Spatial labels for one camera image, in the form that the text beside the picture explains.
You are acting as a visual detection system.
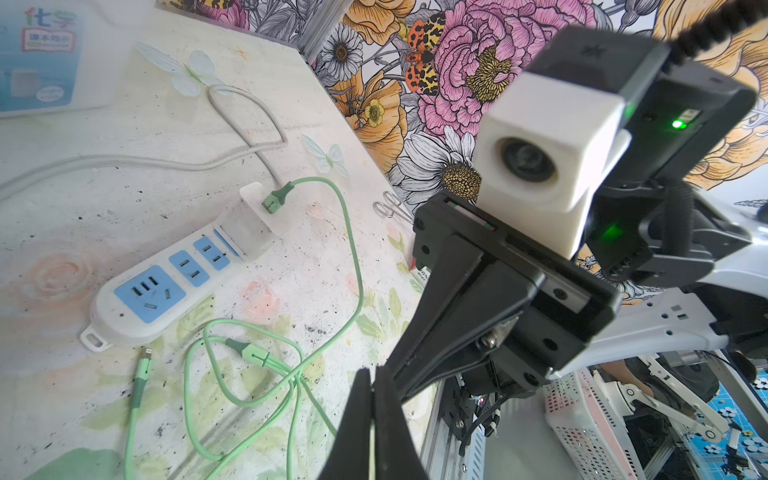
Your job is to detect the silver metal scissors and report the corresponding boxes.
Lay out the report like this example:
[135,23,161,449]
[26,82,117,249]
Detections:
[372,191,414,225]

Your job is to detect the white blue power strip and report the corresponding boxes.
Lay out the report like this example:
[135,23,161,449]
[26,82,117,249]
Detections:
[79,221,269,353]

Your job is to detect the white blue-lid storage box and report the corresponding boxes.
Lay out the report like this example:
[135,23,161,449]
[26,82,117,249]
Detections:
[1,0,156,117]

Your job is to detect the aluminium corner frame post right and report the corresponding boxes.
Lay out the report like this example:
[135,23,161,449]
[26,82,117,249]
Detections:
[296,0,352,63]

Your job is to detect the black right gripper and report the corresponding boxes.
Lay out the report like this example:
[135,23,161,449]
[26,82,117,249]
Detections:
[386,193,621,403]

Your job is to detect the black right corrugated cable conduit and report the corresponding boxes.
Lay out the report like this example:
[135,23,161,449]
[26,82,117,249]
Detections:
[665,0,768,67]

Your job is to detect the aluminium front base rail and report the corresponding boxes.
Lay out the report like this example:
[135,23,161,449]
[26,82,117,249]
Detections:
[420,375,500,480]

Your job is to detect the white pink perforated basket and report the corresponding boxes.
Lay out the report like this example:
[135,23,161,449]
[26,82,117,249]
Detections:
[543,369,646,479]

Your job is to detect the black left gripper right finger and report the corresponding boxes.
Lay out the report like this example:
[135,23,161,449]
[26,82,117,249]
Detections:
[373,366,428,480]

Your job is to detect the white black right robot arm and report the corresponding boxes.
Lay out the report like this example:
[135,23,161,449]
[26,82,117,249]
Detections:
[386,61,767,401]

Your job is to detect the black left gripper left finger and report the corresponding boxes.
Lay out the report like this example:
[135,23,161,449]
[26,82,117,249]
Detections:
[318,368,373,480]

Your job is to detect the white USB charger adapter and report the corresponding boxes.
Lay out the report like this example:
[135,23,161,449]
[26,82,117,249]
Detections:
[213,182,291,262]

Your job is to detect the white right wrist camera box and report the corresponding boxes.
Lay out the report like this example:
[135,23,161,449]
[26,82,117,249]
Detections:
[470,26,672,261]

